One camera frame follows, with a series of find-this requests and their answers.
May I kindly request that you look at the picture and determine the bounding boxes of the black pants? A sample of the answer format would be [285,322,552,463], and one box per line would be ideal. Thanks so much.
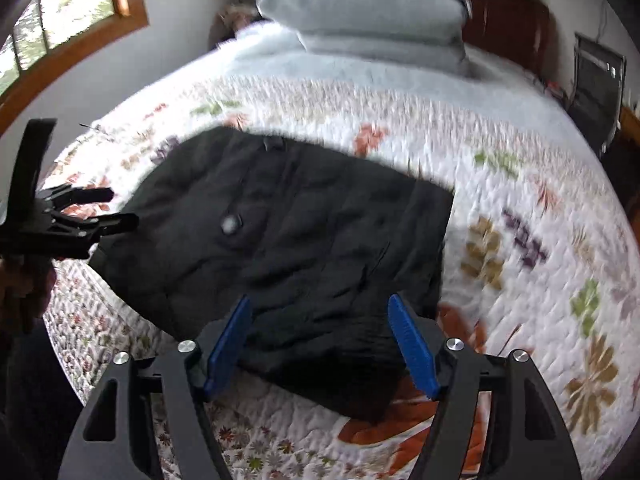
[90,127,454,422]

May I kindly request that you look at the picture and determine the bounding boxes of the person left hand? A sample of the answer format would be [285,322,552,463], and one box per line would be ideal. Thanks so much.
[1,260,56,335]

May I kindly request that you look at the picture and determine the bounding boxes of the floral quilted bedspread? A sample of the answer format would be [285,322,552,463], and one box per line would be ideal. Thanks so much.
[43,75,639,479]

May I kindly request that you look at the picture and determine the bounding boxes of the wooden framed window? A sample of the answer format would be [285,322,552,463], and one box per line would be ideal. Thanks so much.
[1,0,149,131]

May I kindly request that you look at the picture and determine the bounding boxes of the light blue bed sheet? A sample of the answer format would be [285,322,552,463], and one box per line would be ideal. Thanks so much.
[214,22,598,165]

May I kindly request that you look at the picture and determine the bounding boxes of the pile of clothes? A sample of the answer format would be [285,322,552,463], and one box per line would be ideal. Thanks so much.
[208,0,264,51]

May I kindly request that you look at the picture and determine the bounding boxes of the black metal chair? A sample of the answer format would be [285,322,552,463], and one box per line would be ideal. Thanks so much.
[566,32,626,158]

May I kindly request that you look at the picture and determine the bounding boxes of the dark wooden headboard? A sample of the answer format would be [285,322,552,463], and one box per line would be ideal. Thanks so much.
[462,0,550,77]

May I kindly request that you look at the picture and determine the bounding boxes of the light blue folded duvet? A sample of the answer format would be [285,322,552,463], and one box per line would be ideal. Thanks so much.
[257,0,471,74]

